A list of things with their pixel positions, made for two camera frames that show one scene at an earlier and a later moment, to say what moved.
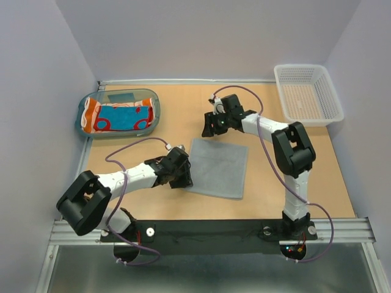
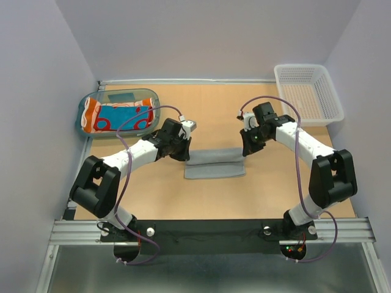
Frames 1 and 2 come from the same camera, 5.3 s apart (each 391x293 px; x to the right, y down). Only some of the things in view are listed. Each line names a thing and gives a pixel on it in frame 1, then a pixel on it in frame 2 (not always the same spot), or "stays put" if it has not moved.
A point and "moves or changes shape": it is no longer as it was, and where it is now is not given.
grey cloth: x=218 y=169 moves or changes shape
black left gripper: x=186 y=179 to x=183 y=155
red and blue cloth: x=123 y=118 stays put
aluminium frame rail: x=356 y=230 stays put
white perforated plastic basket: x=307 y=94 stays put
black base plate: x=212 y=237 stays put
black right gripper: x=209 y=130 to x=248 y=148
